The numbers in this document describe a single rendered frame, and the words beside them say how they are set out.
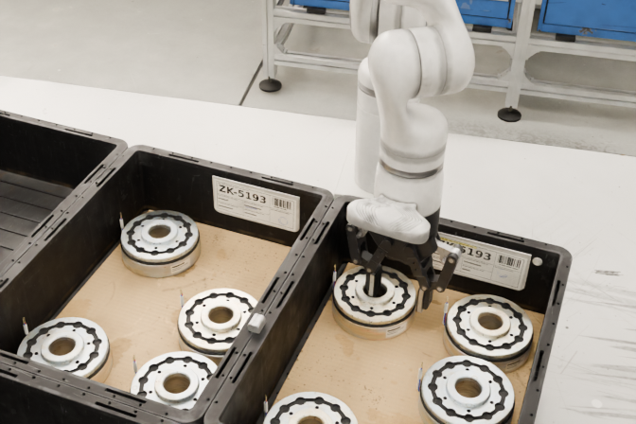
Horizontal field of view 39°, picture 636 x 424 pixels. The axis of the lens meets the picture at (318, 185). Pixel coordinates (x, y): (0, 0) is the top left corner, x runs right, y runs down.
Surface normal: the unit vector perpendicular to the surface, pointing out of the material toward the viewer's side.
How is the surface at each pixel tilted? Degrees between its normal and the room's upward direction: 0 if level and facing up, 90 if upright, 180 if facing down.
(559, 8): 90
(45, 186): 0
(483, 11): 90
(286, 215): 90
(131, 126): 0
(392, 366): 0
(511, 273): 90
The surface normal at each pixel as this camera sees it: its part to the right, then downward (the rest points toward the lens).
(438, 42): 0.16, -0.40
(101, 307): 0.02, -0.80
